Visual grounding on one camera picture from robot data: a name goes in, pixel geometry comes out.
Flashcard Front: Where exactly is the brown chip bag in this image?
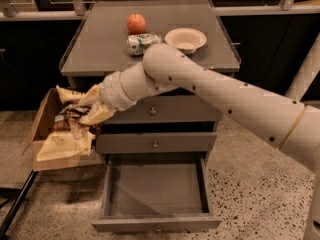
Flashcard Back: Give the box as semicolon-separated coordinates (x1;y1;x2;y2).
36;86;95;161

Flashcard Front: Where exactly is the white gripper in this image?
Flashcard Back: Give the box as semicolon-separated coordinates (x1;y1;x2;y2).
78;72;136;125

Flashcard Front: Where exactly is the red apple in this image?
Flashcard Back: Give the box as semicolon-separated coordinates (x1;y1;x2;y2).
126;13;146;35

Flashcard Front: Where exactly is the grey bottom drawer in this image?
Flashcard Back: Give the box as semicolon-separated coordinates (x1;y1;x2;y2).
92;153;221;233

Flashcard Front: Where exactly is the crushed green white can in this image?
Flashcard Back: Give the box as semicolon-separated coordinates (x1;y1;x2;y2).
127;33;162;56

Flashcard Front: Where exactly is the grey middle drawer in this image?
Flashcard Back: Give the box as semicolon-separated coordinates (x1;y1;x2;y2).
96;132;217;154

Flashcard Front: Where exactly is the grey metal railing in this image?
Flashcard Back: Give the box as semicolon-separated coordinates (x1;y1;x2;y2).
0;0;320;22

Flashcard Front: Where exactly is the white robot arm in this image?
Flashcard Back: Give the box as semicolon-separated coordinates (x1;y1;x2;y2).
80;43;320;177

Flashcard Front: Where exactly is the grey top drawer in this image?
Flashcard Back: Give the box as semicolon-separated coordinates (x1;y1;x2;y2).
106;95;222;124

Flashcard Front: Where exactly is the open cardboard box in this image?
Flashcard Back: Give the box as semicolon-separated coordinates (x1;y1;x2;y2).
22;88;101;171

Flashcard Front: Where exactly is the black metal frame leg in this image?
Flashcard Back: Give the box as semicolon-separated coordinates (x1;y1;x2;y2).
0;171;38;240

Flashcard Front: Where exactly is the grey drawer cabinet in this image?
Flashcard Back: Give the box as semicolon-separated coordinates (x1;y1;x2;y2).
58;0;242;162

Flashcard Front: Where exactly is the white paper bowl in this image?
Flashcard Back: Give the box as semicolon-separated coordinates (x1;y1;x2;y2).
165;28;207;54

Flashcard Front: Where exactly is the grey drawer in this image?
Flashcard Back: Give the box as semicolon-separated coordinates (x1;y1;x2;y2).
106;95;222;124
92;153;221;233
96;132;217;154

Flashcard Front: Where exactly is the white pillar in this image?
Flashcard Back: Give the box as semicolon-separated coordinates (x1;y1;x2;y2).
285;33;320;101

